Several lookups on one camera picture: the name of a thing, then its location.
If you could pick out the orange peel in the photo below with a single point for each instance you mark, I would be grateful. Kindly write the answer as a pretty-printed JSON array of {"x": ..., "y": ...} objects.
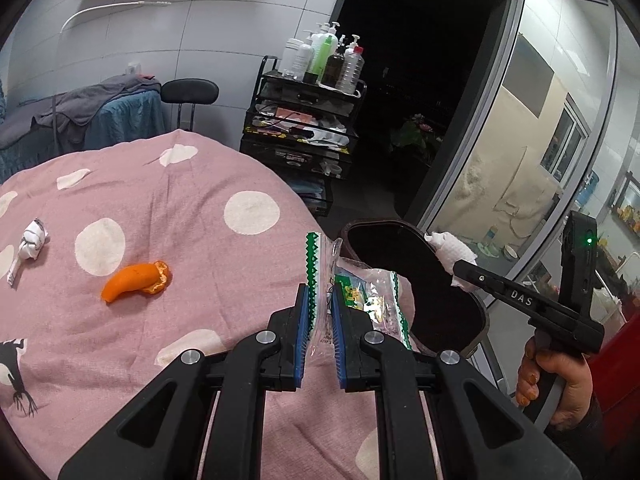
[{"x": 130, "y": 280}]

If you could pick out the pink dotted blanket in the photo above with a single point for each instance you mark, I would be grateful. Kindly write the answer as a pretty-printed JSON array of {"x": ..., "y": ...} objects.
[{"x": 200, "y": 260}]

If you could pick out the white pump bottle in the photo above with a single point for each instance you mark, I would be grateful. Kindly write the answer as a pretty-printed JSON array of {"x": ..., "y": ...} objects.
[{"x": 305, "y": 55}]

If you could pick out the white curved rail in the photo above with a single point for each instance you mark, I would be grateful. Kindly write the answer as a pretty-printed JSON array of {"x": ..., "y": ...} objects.
[{"x": 110, "y": 7}]

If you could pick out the person's right hand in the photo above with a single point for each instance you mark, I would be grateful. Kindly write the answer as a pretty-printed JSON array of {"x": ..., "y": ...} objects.
[{"x": 570, "y": 390}]

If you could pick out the clear green-edged plastic bag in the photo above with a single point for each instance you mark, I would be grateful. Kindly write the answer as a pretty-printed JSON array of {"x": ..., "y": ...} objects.
[{"x": 370, "y": 300}]

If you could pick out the pet water dispenser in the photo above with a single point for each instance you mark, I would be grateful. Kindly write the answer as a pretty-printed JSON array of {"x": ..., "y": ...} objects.
[{"x": 492, "y": 237}]

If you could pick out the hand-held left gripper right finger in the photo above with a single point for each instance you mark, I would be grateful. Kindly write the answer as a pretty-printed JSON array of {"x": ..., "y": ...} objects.
[{"x": 337, "y": 345}]

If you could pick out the crumpled white tissue on table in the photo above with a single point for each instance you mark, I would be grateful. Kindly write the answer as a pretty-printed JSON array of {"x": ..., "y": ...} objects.
[{"x": 32, "y": 237}]

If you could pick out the white tissue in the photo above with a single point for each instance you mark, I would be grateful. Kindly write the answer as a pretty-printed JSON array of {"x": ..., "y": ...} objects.
[
  {"x": 32, "y": 237},
  {"x": 450, "y": 250}
]

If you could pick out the black chair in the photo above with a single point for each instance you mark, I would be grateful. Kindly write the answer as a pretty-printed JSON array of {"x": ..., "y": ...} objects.
[{"x": 190, "y": 92}]

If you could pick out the dark brown bottle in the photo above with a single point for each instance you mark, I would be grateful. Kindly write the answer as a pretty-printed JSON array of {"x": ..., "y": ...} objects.
[{"x": 332, "y": 65}]

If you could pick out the potted green plant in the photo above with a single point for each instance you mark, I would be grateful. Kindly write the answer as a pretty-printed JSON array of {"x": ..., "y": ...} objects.
[{"x": 415, "y": 132}]

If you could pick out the metal pet bowl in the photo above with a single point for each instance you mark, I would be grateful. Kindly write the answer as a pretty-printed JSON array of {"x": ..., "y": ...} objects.
[{"x": 510, "y": 251}]

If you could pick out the white wide bottle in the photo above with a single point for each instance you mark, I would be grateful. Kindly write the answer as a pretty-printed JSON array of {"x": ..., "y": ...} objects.
[{"x": 290, "y": 58}]

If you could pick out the person's right forearm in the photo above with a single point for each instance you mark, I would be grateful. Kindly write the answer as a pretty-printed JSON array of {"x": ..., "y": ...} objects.
[{"x": 585, "y": 445}]

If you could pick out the black trash bin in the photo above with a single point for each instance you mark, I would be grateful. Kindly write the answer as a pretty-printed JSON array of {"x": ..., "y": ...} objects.
[{"x": 430, "y": 310}]

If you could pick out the grey towel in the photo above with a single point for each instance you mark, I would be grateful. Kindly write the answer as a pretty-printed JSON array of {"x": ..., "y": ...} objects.
[{"x": 85, "y": 100}]

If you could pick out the glass sliding door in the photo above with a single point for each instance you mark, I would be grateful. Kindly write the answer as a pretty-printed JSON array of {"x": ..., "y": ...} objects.
[{"x": 480, "y": 110}]

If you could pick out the green bottle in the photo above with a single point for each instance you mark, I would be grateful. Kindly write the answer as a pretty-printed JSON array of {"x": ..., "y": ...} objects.
[{"x": 320, "y": 55}]

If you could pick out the black mesh storage cart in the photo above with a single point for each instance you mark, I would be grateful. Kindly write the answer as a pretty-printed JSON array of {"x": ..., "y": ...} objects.
[{"x": 270, "y": 150}]

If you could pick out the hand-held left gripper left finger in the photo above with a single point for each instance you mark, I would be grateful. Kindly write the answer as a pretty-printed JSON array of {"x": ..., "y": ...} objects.
[{"x": 301, "y": 340}]

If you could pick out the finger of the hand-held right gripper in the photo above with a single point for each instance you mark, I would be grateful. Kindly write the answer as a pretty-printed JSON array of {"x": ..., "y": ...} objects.
[{"x": 477, "y": 277}]

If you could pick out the person's red garment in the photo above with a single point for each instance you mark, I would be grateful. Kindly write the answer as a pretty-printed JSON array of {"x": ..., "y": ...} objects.
[{"x": 620, "y": 360}]

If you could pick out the clear plastic bottle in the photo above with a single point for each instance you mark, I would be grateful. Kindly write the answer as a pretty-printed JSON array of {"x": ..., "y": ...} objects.
[{"x": 350, "y": 70}]

